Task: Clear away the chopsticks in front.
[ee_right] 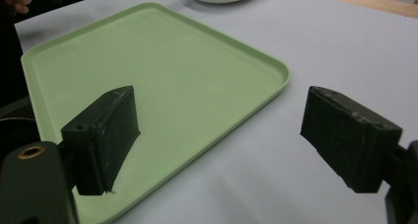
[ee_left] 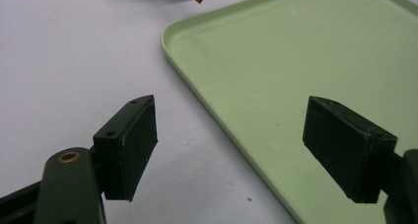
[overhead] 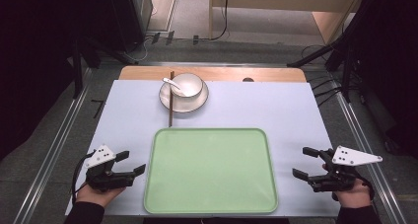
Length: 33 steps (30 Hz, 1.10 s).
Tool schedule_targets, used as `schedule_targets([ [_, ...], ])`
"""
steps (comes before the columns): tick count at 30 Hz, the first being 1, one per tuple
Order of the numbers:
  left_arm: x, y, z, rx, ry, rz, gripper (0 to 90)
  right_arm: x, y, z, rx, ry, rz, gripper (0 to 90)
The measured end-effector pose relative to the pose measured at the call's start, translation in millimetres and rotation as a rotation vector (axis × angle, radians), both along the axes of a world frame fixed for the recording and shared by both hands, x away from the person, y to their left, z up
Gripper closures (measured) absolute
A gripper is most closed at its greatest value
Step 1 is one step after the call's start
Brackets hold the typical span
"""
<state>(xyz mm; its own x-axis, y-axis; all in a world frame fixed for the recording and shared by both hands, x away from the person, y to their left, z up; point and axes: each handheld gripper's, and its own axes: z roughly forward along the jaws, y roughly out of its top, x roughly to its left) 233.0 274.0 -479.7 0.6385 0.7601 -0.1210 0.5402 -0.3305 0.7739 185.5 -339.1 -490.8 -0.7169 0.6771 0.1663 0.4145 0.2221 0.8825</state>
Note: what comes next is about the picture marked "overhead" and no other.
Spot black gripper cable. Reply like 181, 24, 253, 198
71, 150, 97, 204

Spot black stand post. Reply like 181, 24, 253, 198
71, 40, 85, 100

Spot black cabinet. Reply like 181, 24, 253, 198
106, 0, 147, 53

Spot light green tray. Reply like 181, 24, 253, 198
143, 127, 279, 215

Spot white floor cable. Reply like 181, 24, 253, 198
125, 36, 155, 62

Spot black floor cables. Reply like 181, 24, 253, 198
308, 75, 344, 108

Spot person's right hand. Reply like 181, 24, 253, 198
331, 179, 373, 209

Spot wooden table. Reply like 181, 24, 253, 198
117, 64, 308, 84

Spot white plate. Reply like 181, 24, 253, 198
159, 77, 210, 114

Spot white ceramic spoon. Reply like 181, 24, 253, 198
162, 77, 195, 98

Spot hanging black cable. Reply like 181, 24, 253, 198
209, 0, 231, 41

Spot black tripod stand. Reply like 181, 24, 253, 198
286, 0, 418, 104

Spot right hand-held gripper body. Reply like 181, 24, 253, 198
308, 145, 383, 193

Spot pale blue table mat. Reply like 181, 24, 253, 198
64, 79, 341, 217

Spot metal floor rail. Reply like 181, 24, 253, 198
12, 67, 94, 224
330, 81, 409, 224

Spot white bowl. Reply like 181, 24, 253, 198
169, 72, 204, 99

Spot person's left hand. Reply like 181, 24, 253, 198
75, 183, 128, 208

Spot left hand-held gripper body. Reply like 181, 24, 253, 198
85, 144, 136, 191

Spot brown wooden chopstick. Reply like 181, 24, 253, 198
168, 71, 174, 128
169, 70, 175, 127

